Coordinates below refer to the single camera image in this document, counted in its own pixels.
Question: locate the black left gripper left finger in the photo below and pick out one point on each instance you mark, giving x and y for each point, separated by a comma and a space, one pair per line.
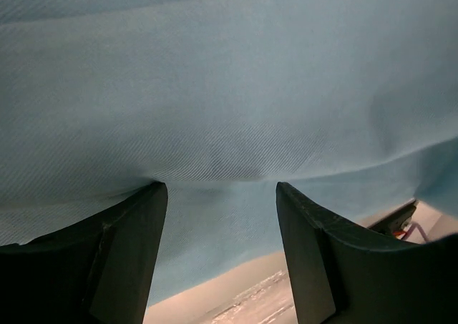
98, 270

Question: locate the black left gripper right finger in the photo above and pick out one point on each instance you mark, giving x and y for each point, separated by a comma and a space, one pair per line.
341, 272

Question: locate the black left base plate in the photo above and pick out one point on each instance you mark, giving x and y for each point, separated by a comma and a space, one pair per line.
399, 223

